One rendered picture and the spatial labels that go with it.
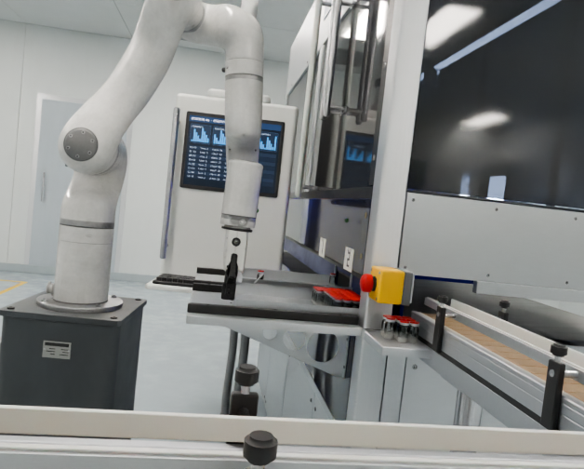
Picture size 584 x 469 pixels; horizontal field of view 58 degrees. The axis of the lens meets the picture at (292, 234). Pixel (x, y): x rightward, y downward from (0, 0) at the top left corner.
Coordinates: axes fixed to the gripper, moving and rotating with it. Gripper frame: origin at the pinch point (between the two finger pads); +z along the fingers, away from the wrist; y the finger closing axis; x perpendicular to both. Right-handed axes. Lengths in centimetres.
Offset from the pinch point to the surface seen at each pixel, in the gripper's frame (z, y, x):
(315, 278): 1, 54, -32
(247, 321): 4.4, -11.0, -4.6
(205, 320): 5.2, -11.0, 4.6
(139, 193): -15, 544, 98
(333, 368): 16.3, -1.2, -28.4
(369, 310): -1.5, -12.5, -31.7
